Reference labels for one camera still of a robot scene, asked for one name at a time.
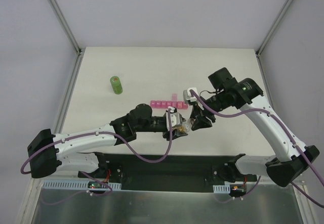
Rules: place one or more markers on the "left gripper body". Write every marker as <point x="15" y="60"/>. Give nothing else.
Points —
<point x="165" y="127"/>

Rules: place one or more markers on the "clear pill bottle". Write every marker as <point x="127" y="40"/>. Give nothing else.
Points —
<point x="186" y="125"/>

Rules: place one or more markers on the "left white cable duct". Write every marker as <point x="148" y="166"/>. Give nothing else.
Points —
<point x="73" y="185"/>

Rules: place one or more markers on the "right white cable duct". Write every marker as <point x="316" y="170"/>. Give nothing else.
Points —
<point x="221" y="189"/>

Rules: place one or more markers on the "pink weekly pill organizer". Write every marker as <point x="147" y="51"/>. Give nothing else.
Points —
<point x="173" y="102"/>

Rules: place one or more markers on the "right aluminium frame post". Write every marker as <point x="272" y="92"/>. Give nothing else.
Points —
<point x="274" y="26"/>

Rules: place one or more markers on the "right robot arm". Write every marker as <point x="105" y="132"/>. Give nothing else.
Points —
<point x="292" y="156"/>

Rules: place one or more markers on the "aluminium frame post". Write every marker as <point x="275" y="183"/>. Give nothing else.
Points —
<point x="65" y="26"/>
<point x="274" y="26"/>

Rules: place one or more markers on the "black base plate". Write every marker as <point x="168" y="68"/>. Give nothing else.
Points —
<point x="197" y="174"/>

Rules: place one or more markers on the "left aluminium frame post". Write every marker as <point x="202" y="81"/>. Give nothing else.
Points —
<point x="65" y="26"/>

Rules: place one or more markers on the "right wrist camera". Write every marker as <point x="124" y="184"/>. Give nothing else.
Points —
<point x="188" y="97"/>

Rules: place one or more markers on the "green cylindrical bottle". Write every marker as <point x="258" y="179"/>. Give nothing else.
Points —
<point x="116" y="85"/>

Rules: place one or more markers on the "white cable duct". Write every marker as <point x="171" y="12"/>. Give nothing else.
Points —
<point x="221" y="189"/>
<point x="73" y="185"/>

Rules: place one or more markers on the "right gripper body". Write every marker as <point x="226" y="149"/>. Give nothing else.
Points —
<point x="199" y="113"/>

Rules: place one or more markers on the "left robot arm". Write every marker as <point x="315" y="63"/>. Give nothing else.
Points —
<point x="49" y="152"/>

